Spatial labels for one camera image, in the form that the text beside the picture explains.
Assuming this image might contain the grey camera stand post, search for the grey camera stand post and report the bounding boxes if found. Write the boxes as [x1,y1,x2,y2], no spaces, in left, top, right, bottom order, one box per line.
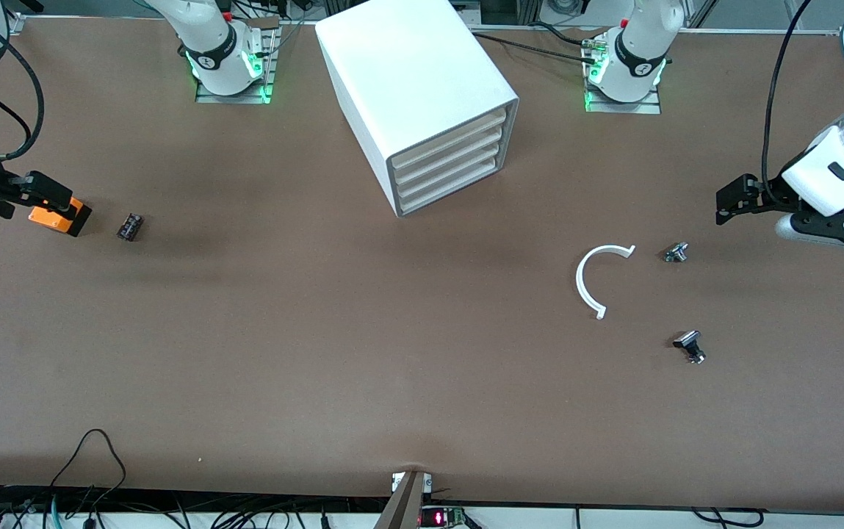
[374,470,426,529]

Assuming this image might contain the white clamp bracket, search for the white clamp bracket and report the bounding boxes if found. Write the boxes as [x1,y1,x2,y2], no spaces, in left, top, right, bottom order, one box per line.
[391,472,434,494]

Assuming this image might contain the black square push button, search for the black square push button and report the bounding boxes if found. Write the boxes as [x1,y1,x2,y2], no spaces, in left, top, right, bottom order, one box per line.
[672,330,707,365]

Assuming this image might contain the small device with red display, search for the small device with red display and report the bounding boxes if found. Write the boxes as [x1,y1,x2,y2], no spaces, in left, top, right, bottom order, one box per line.
[420,505,466,528]

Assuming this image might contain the orange and black block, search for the orange and black block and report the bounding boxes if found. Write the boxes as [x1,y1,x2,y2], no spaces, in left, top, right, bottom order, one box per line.
[28,196,93,238]

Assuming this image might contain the black cable on table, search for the black cable on table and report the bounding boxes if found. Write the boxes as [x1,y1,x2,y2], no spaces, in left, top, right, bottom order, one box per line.
[469,32,602,65]
[528,21,602,46]

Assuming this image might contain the thin black looped cable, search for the thin black looped cable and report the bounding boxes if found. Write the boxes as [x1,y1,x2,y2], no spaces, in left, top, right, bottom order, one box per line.
[49,428,127,508]

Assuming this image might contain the aluminium frame rail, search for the aluminium frame rail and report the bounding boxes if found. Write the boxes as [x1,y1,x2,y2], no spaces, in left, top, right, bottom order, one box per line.
[675,26,843,36]

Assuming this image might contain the white half ring part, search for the white half ring part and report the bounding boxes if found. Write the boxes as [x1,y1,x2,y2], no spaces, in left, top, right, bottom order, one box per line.
[576,244,637,321]

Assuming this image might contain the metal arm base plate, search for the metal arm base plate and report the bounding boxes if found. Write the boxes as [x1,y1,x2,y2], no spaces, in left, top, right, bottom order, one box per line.
[585,44,663,115]
[195,28,279,104]

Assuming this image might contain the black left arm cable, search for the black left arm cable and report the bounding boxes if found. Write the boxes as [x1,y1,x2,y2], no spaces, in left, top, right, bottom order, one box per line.
[761,0,813,203]

